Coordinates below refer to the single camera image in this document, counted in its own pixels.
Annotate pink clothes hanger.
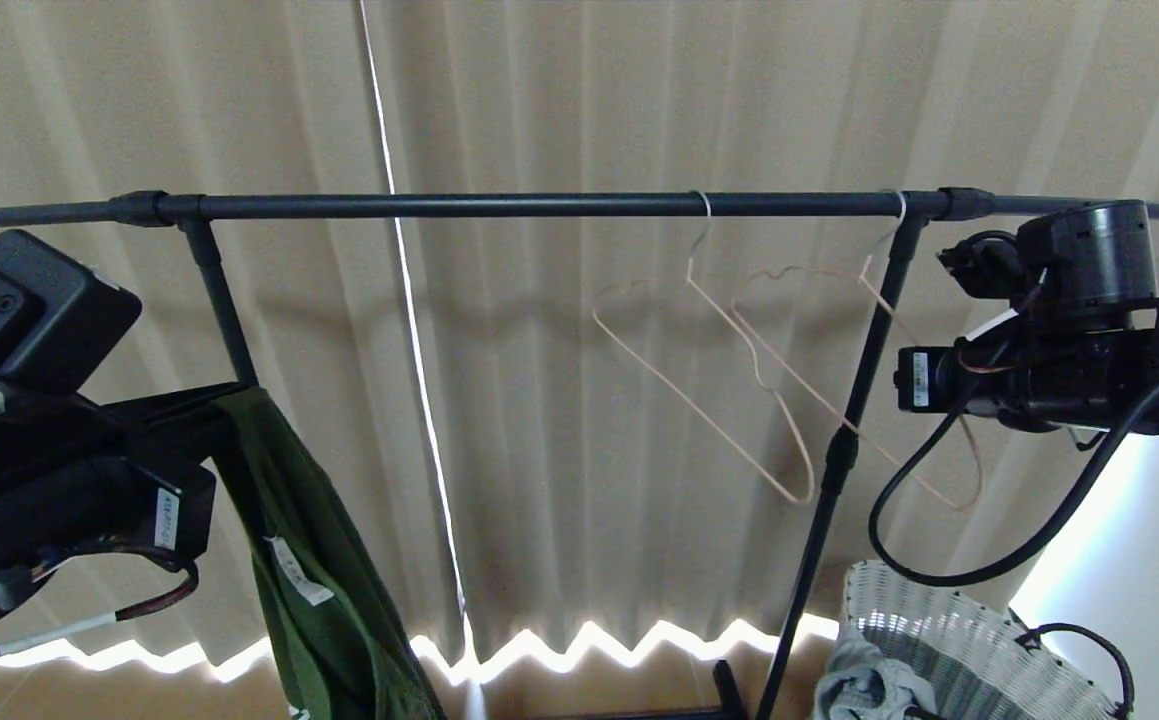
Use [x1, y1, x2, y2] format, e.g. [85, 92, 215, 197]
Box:
[593, 190, 819, 507]
[733, 190, 986, 513]

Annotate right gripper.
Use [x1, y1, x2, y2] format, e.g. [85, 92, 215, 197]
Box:
[894, 340, 1121, 434]

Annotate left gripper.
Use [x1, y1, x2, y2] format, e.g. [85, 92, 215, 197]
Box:
[0, 455, 219, 642]

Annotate green long-sleeved shirt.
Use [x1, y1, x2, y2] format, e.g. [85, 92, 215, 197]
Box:
[209, 385, 450, 720]

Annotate pale grey shorts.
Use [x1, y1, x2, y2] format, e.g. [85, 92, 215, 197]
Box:
[814, 635, 940, 720]

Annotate beige curtain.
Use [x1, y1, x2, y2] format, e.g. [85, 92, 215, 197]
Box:
[0, 0, 1159, 691]

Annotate black clothes rack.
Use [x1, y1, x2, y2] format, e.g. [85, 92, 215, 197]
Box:
[0, 188, 1159, 720]

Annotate white laundry basket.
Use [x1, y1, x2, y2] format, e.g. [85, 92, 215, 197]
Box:
[839, 560, 1136, 720]

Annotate black cable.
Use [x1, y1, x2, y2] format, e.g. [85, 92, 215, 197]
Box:
[867, 345, 1159, 588]

